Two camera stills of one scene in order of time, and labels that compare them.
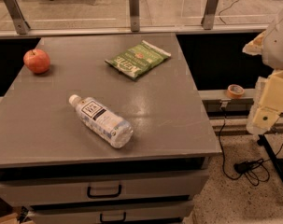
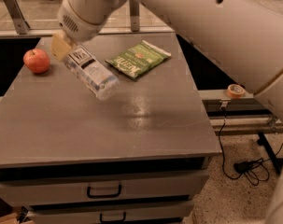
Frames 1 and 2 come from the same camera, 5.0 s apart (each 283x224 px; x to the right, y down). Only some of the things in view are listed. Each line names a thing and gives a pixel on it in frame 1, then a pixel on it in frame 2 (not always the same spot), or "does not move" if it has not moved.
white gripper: x=279 y=44 to x=79 y=26
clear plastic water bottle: x=108 y=127 to x=87 y=69
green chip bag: x=138 y=61 does not move
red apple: x=37 y=60 does not move
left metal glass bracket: x=15 y=13 does not move
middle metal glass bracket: x=134 y=11 does not move
